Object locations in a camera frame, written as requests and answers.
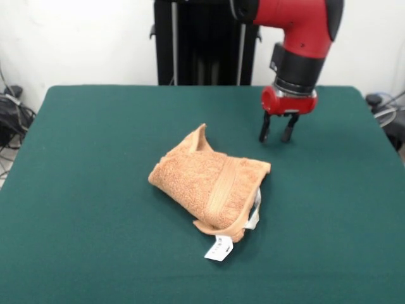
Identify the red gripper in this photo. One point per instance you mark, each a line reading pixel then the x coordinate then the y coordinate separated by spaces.
pixel 291 104

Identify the orange terry towel with tags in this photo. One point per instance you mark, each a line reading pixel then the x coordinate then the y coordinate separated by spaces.
pixel 196 183

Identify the dark green table cloth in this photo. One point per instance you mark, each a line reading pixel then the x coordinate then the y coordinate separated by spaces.
pixel 95 190

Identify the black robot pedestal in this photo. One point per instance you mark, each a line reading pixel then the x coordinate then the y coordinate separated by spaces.
pixel 196 41

